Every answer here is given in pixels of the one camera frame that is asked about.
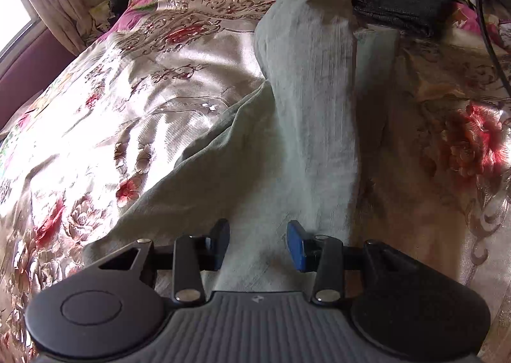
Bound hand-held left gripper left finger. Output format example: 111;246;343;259
86;218;231;305

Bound floral satin bedspread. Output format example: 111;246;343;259
0;0;511;363

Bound pale floral cloth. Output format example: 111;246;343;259
87;0;117;35

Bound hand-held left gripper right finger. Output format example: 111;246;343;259
286;220;420;305

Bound green pants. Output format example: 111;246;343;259
82;0;400;296

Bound window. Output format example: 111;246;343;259
0;0;41;61

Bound black folded cloth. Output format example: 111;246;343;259
353;0;454;39

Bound black cable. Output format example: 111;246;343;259
474;0;511;99

